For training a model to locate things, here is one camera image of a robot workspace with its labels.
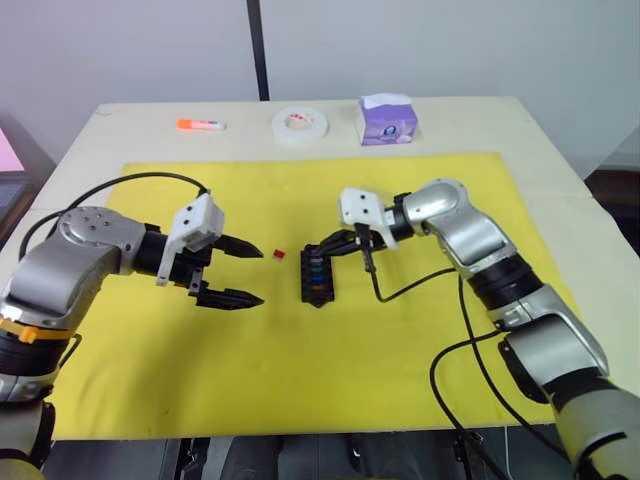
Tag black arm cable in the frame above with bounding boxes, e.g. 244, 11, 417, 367
19, 171, 212, 262
355, 223, 582, 480

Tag orange capped glue stick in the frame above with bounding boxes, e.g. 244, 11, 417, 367
175, 117, 229, 133

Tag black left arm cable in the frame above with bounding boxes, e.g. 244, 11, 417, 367
19, 171, 212, 262

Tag white tape roll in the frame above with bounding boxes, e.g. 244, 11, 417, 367
271, 105, 332, 149

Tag black fuse box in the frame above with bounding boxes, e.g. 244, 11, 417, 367
299, 242, 341, 312

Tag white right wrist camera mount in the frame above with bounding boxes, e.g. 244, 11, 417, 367
338, 186, 402, 251

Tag pink sheet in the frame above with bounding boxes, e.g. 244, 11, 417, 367
0, 126, 26, 174

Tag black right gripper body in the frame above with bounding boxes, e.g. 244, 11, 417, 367
344, 223, 390, 255

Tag black vertical pole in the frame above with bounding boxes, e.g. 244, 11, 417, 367
245, 0, 272, 102

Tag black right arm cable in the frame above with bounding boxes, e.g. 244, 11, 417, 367
355, 223, 582, 480

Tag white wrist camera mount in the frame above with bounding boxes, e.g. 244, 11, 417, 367
338, 186, 402, 251
155, 194, 227, 288

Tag purple tissue box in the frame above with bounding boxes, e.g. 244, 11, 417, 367
355, 92, 419, 147

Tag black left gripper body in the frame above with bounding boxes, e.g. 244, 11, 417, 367
171, 233, 225, 307

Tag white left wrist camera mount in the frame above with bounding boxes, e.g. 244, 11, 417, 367
155, 194, 227, 288

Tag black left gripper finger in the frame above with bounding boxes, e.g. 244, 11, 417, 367
196, 287, 265, 312
217, 234, 265, 260

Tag yellow mat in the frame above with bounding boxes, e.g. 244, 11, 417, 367
51, 151, 582, 442

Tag dark rounded shapes under table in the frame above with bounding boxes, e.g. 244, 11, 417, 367
174, 430, 507, 480

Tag dark brown side furniture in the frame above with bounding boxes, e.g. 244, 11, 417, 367
583, 168, 640, 242

